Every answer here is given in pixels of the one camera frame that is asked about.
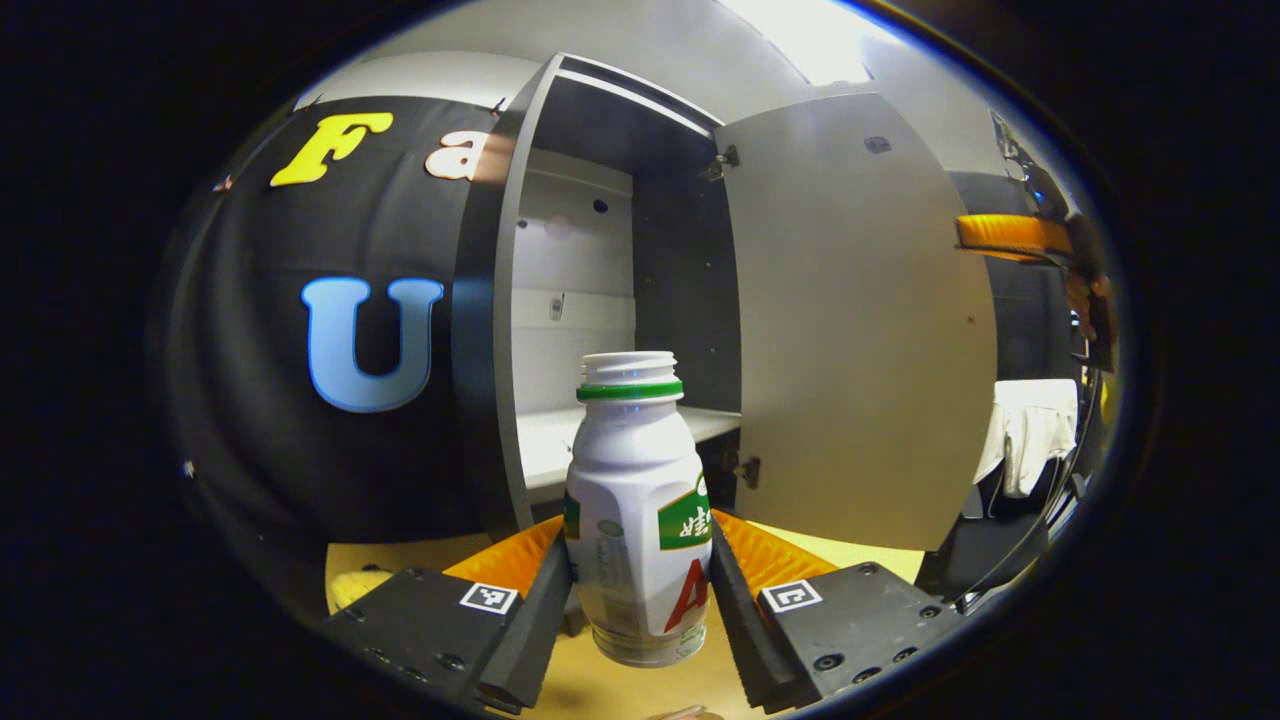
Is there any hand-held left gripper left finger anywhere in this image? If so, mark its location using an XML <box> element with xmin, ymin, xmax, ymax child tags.
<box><xmin>320</xmin><ymin>515</ymin><xmax>576</xmax><ymax>713</ymax></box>

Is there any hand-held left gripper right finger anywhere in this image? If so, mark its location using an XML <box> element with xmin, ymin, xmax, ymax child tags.
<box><xmin>708</xmin><ymin>510</ymin><xmax>966</xmax><ymax>713</ymax></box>

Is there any white bottle with green ring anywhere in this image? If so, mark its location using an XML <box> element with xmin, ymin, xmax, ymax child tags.
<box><xmin>563</xmin><ymin>350</ymin><xmax>715</xmax><ymax>669</ymax></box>

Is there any grey cabinet door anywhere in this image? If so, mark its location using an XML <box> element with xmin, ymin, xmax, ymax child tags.
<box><xmin>715</xmin><ymin>92</ymin><xmax>999</xmax><ymax>553</ymax></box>

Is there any dark grey cabinet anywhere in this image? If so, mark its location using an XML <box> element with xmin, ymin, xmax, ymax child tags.
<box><xmin>450</xmin><ymin>52</ymin><xmax>746</xmax><ymax>536</ymax></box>

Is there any yellow fluffy object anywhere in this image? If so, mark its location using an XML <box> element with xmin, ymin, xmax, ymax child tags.
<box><xmin>328</xmin><ymin>568</ymin><xmax>396</xmax><ymax>613</ymax></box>

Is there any white cloth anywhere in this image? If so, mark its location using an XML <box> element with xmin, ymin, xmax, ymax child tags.
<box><xmin>972</xmin><ymin>378</ymin><xmax>1081</xmax><ymax>499</ymax></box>

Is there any black chair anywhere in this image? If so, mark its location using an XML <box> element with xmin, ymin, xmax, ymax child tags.
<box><xmin>915</xmin><ymin>480</ymin><xmax>1061</xmax><ymax>601</ymax></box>

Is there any long ceiling light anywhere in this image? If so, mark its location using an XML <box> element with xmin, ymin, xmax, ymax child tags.
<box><xmin>715</xmin><ymin>0</ymin><xmax>876</xmax><ymax>86</ymax></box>

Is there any black backdrop cloth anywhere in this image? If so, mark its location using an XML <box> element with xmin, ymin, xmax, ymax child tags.
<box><xmin>160</xmin><ymin>95</ymin><xmax>1091</xmax><ymax>611</ymax></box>

